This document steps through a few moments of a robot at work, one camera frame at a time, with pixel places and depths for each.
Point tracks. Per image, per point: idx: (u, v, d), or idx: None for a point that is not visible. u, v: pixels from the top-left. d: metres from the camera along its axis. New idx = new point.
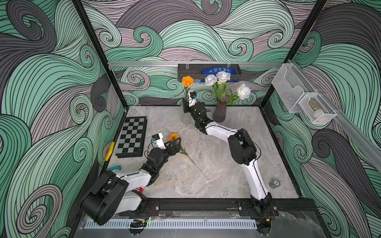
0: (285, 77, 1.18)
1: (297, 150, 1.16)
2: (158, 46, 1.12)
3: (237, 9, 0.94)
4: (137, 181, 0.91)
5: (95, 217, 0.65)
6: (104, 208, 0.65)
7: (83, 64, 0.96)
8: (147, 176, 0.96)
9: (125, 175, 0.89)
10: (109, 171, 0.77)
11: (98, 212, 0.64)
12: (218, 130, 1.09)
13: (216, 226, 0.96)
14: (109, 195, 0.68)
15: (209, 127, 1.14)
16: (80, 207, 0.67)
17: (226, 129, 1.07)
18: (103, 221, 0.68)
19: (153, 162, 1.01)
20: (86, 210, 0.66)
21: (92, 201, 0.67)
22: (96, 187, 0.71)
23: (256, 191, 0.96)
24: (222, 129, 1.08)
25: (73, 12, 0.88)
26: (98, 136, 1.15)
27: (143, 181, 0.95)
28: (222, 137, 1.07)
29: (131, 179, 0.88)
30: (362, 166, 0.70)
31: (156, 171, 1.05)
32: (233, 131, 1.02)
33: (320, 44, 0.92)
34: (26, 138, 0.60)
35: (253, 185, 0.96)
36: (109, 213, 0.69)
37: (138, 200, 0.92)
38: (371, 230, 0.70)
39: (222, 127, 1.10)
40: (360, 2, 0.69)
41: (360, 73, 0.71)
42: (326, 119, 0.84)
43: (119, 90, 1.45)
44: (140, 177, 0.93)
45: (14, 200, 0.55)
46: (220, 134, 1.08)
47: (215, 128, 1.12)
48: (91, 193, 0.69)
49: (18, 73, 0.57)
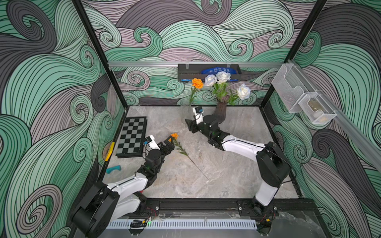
0: (285, 77, 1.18)
1: (297, 150, 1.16)
2: (158, 46, 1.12)
3: (237, 9, 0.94)
4: (131, 188, 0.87)
5: (87, 231, 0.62)
6: (95, 224, 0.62)
7: (83, 64, 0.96)
8: (144, 180, 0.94)
9: (117, 184, 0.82)
10: (100, 182, 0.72)
11: (89, 226, 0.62)
12: (239, 146, 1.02)
13: (216, 226, 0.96)
14: (98, 210, 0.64)
15: (226, 142, 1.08)
16: (72, 220, 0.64)
17: (250, 144, 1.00)
18: (96, 232, 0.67)
19: (151, 163, 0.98)
20: (77, 226, 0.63)
21: (83, 214, 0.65)
22: (86, 200, 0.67)
23: (264, 198, 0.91)
24: (246, 145, 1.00)
25: (73, 12, 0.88)
26: (98, 136, 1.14)
27: (138, 186, 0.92)
28: (247, 152, 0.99)
29: (125, 188, 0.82)
30: (362, 166, 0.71)
31: (154, 173, 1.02)
32: (260, 147, 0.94)
33: (320, 44, 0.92)
34: (26, 138, 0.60)
35: (265, 195, 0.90)
36: (101, 225, 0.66)
37: (137, 202, 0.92)
38: (371, 230, 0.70)
39: (243, 142, 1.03)
40: (360, 2, 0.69)
41: (360, 73, 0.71)
42: (326, 119, 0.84)
43: (119, 90, 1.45)
44: (135, 183, 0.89)
45: (14, 201, 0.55)
46: (242, 149, 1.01)
47: (234, 143, 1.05)
48: (81, 206, 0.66)
49: (18, 73, 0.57)
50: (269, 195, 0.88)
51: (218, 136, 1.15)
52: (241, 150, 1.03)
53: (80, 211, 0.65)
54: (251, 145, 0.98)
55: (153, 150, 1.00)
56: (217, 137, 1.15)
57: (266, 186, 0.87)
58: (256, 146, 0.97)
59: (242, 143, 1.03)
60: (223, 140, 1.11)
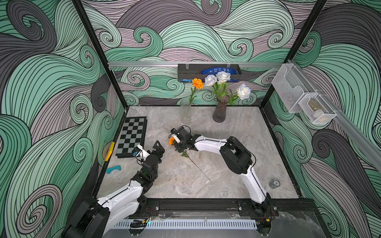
0: (285, 77, 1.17)
1: (297, 150, 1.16)
2: (158, 46, 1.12)
3: (237, 9, 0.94)
4: (125, 199, 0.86)
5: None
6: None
7: (83, 64, 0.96)
8: (138, 189, 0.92)
9: (108, 198, 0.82)
10: (90, 198, 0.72)
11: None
12: (208, 144, 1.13)
13: (216, 226, 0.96)
14: (89, 227, 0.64)
15: (198, 143, 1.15)
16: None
17: (215, 141, 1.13)
18: None
19: (148, 169, 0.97)
20: None
21: (74, 232, 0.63)
22: (77, 216, 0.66)
23: (256, 195, 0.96)
24: (213, 142, 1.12)
25: (73, 12, 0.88)
26: (98, 136, 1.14)
27: (134, 196, 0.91)
28: (214, 148, 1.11)
29: (117, 202, 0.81)
30: (362, 166, 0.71)
31: (150, 179, 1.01)
32: (222, 142, 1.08)
33: (320, 44, 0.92)
34: (26, 138, 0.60)
35: (252, 189, 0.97)
36: None
37: (135, 205, 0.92)
38: (371, 230, 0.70)
39: (210, 140, 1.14)
40: (360, 2, 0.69)
41: (360, 73, 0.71)
42: (326, 119, 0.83)
43: (119, 90, 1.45)
44: (129, 194, 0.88)
45: (14, 200, 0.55)
46: (210, 147, 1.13)
47: (204, 142, 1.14)
48: (71, 224, 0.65)
49: (18, 73, 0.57)
50: (254, 189, 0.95)
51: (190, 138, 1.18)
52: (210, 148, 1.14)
53: (71, 229, 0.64)
54: (216, 141, 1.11)
55: (151, 156, 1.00)
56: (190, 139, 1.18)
57: (244, 179, 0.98)
58: (221, 142, 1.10)
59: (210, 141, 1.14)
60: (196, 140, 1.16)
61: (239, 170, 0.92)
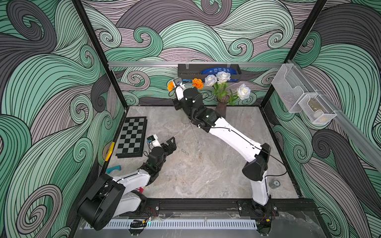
0: (285, 77, 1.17)
1: (297, 150, 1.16)
2: (158, 46, 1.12)
3: (237, 9, 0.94)
4: (135, 182, 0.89)
5: (93, 222, 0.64)
6: (101, 214, 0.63)
7: (83, 64, 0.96)
8: (146, 177, 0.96)
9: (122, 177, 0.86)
10: (106, 174, 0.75)
11: (95, 216, 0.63)
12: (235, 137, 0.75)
13: (216, 227, 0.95)
14: (104, 201, 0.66)
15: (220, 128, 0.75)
16: (77, 211, 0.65)
17: (246, 140, 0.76)
18: (101, 225, 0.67)
19: (154, 160, 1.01)
20: (83, 216, 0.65)
21: (88, 205, 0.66)
22: (93, 192, 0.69)
23: (261, 198, 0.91)
24: (241, 141, 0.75)
25: (73, 12, 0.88)
26: (98, 136, 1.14)
27: (141, 182, 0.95)
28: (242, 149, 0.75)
29: (129, 181, 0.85)
30: (362, 166, 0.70)
31: (155, 170, 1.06)
32: (258, 148, 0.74)
33: (320, 44, 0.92)
34: (26, 138, 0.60)
35: (259, 193, 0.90)
36: (107, 217, 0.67)
37: (137, 200, 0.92)
38: (371, 230, 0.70)
39: (238, 135, 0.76)
40: (360, 3, 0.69)
41: (360, 73, 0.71)
42: (326, 119, 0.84)
43: (119, 90, 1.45)
44: (139, 177, 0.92)
45: (14, 201, 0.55)
46: (238, 143, 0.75)
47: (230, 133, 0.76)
48: (87, 197, 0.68)
49: (19, 73, 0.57)
50: (261, 192, 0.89)
51: (206, 115, 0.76)
52: (233, 145, 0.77)
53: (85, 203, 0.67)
54: (247, 142, 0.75)
55: (158, 148, 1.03)
56: (205, 116, 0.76)
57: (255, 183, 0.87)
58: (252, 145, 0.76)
59: (235, 135, 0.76)
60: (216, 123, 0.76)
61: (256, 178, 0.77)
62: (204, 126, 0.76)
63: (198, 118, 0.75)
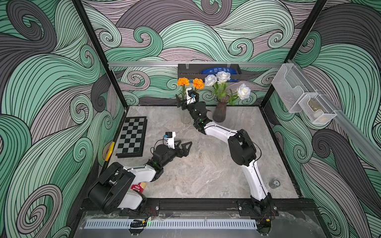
0: (285, 77, 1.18)
1: (297, 150, 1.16)
2: (158, 46, 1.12)
3: (236, 9, 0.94)
4: (142, 175, 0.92)
5: (102, 206, 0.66)
6: (111, 198, 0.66)
7: (83, 64, 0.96)
8: (152, 172, 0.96)
9: (131, 168, 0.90)
10: (117, 162, 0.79)
11: (105, 201, 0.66)
12: (217, 131, 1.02)
13: (216, 226, 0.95)
14: (115, 187, 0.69)
15: (209, 128, 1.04)
16: (89, 195, 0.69)
17: (226, 129, 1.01)
18: (110, 210, 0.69)
19: (158, 158, 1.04)
20: (94, 200, 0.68)
21: (98, 191, 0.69)
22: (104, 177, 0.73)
23: (256, 192, 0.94)
24: (222, 129, 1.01)
25: (73, 12, 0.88)
26: (98, 136, 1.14)
27: (147, 177, 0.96)
28: (222, 138, 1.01)
29: (138, 172, 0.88)
30: (362, 166, 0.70)
31: (160, 168, 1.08)
32: (233, 132, 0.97)
33: (320, 44, 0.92)
34: (26, 138, 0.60)
35: (253, 186, 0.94)
36: (116, 203, 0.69)
37: (139, 198, 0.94)
38: (371, 230, 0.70)
39: (221, 127, 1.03)
40: (360, 2, 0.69)
41: (360, 73, 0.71)
42: (326, 119, 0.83)
43: (120, 90, 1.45)
44: (145, 171, 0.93)
45: (14, 200, 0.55)
46: (219, 134, 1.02)
47: (214, 128, 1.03)
48: (98, 182, 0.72)
49: (18, 73, 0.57)
50: (255, 185, 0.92)
51: (201, 121, 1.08)
52: (218, 136, 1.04)
53: (95, 189, 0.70)
54: (226, 130, 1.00)
55: (160, 147, 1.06)
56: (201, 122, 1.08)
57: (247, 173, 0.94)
58: (230, 131, 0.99)
59: (220, 128, 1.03)
60: (205, 125, 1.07)
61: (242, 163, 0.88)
62: (200, 129, 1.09)
63: (197, 123, 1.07)
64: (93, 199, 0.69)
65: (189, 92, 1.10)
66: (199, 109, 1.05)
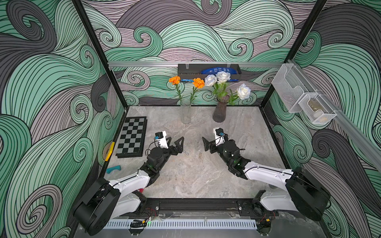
0: (285, 77, 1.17)
1: (297, 150, 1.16)
2: (158, 46, 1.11)
3: (236, 9, 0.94)
4: (133, 185, 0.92)
5: (87, 227, 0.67)
6: (95, 220, 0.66)
7: (83, 64, 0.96)
8: (145, 178, 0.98)
9: (119, 182, 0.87)
10: (101, 179, 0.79)
11: (89, 222, 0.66)
12: (264, 173, 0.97)
13: (216, 226, 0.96)
14: (100, 206, 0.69)
15: (249, 170, 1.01)
16: (73, 215, 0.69)
17: (275, 171, 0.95)
18: (95, 229, 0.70)
19: (153, 162, 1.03)
20: (78, 220, 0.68)
21: (84, 209, 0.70)
22: (88, 196, 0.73)
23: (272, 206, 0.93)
24: (271, 171, 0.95)
25: (73, 12, 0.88)
26: (98, 136, 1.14)
27: (140, 184, 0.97)
28: (274, 181, 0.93)
29: (126, 185, 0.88)
30: (362, 166, 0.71)
31: (156, 171, 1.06)
32: (287, 173, 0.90)
33: (320, 44, 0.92)
34: (26, 138, 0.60)
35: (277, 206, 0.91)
36: (101, 222, 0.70)
37: (137, 201, 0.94)
38: (371, 230, 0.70)
39: (267, 169, 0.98)
40: (360, 2, 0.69)
41: (360, 73, 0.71)
42: (326, 119, 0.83)
43: (119, 90, 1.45)
44: (137, 180, 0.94)
45: (14, 200, 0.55)
46: (267, 177, 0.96)
47: (258, 171, 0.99)
48: (82, 202, 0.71)
49: (18, 73, 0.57)
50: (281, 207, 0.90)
51: (237, 164, 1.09)
52: (265, 179, 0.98)
53: (81, 207, 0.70)
54: (277, 171, 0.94)
55: (156, 149, 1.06)
56: (238, 165, 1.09)
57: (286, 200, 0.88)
58: (283, 173, 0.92)
59: (265, 170, 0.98)
60: (245, 168, 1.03)
61: (314, 214, 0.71)
62: (240, 174, 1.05)
63: (232, 167, 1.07)
64: (77, 218, 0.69)
65: (218, 131, 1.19)
66: (230, 148, 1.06)
